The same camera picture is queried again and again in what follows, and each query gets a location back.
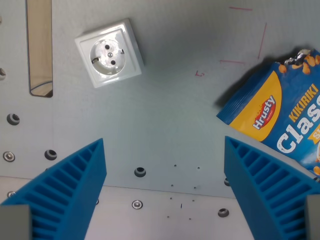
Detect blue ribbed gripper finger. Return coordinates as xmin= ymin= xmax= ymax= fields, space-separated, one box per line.
xmin=223 ymin=135 xmax=320 ymax=240
xmin=0 ymin=137 xmax=108 ymax=240

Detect white wall power socket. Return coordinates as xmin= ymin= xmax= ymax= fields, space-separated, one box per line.
xmin=74 ymin=17 xmax=145 ymax=89

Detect blue Hrusty peanut snack bag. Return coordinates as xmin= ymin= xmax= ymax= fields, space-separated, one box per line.
xmin=215 ymin=48 xmax=320 ymax=179

